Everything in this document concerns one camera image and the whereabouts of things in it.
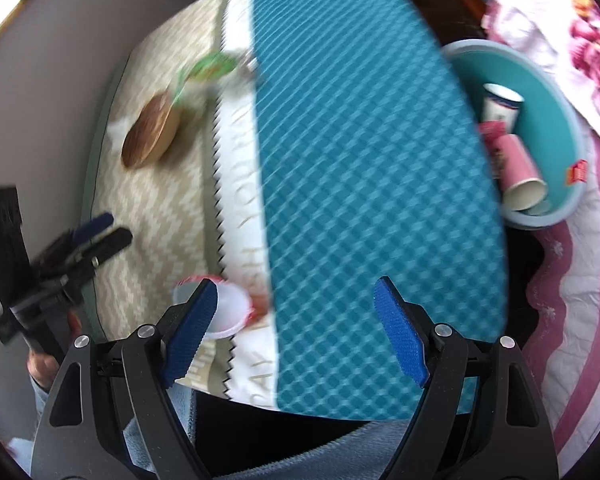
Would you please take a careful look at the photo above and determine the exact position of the person's left hand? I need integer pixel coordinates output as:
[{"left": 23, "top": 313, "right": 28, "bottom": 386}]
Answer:
[{"left": 27, "top": 311, "right": 82, "bottom": 388}]

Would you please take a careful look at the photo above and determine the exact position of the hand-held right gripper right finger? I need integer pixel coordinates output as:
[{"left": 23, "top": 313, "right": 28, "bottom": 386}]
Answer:
[{"left": 372, "top": 276, "right": 561, "bottom": 480}]

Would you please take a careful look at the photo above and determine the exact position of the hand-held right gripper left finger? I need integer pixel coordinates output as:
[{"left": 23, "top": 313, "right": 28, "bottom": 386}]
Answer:
[{"left": 30, "top": 277, "right": 220, "bottom": 480}]

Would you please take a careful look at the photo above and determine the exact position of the teal round bin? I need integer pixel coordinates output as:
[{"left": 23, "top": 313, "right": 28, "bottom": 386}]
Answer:
[{"left": 440, "top": 40, "right": 592, "bottom": 232}]

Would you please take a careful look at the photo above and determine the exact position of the floral bedsheet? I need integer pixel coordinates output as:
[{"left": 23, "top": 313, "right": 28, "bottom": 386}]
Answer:
[{"left": 480, "top": 0, "right": 600, "bottom": 152}]

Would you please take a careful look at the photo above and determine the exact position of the pink quilt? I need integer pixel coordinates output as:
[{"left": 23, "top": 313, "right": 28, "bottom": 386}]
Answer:
[{"left": 450, "top": 125, "right": 600, "bottom": 462}]

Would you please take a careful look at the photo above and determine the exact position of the teal patterned tablecloth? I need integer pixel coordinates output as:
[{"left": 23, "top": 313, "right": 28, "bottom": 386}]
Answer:
[{"left": 82, "top": 0, "right": 512, "bottom": 422}]

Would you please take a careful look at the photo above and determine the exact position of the person's left forearm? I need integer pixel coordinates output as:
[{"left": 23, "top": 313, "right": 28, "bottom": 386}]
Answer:
[{"left": 27, "top": 375, "right": 52, "bottom": 413}]

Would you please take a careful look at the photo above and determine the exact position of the green label packet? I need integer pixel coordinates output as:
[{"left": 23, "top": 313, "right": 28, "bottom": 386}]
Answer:
[{"left": 172, "top": 52, "right": 259, "bottom": 107}]

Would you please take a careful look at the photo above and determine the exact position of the small white cup red band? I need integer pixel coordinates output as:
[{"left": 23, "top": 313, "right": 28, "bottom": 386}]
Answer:
[{"left": 172, "top": 275, "right": 271, "bottom": 339}]

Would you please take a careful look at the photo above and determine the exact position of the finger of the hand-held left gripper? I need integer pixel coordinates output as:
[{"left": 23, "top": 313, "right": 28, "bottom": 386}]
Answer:
[
  {"left": 62, "top": 227, "right": 134, "bottom": 282},
  {"left": 40, "top": 212, "right": 115, "bottom": 267}
]

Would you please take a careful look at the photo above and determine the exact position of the white and blue paper cup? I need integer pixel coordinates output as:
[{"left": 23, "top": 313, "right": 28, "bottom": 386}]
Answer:
[{"left": 481, "top": 82, "right": 525, "bottom": 134}]

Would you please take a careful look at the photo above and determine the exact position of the light blue fleece garment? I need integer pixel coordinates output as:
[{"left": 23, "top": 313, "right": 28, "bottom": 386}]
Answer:
[{"left": 122, "top": 385, "right": 417, "bottom": 480}]

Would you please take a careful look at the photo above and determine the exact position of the pink paper cup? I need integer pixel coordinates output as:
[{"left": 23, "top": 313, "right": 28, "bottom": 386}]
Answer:
[{"left": 495, "top": 132, "right": 550, "bottom": 213}]

